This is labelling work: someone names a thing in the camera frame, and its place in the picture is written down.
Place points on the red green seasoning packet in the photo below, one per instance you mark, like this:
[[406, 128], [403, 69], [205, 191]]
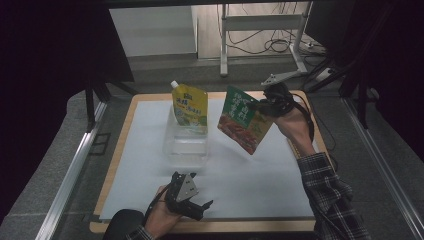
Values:
[[241, 123]]

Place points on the white table mat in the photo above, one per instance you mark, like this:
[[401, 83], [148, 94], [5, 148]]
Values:
[[250, 186]]

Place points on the black stand legs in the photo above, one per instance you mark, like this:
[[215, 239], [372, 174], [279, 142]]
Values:
[[89, 106]]

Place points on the person's left hand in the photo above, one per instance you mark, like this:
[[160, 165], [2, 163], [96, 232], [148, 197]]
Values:
[[160, 218]]

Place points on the white metal stand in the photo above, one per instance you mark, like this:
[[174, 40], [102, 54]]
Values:
[[260, 22]]

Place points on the dark curtain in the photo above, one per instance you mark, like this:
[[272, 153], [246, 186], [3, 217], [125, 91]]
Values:
[[43, 66], [383, 50]]

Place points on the person's right hand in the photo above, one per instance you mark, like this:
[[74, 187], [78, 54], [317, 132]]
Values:
[[296, 130]]

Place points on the yellow spout pouch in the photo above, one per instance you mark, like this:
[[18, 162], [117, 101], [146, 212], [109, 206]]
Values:
[[190, 106]]

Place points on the white board with wooden frame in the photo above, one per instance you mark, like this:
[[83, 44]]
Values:
[[233, 226]]

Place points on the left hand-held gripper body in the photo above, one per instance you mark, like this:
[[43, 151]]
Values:
[[181, 193]]

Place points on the clear plastic container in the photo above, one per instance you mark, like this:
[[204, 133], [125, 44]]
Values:
[[185, 146]]

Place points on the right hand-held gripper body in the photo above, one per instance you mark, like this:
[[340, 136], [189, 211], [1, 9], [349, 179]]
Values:
[[278, 100]]

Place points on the aluminium rail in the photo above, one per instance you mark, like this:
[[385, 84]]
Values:
[[383, 166], [70, 180]]

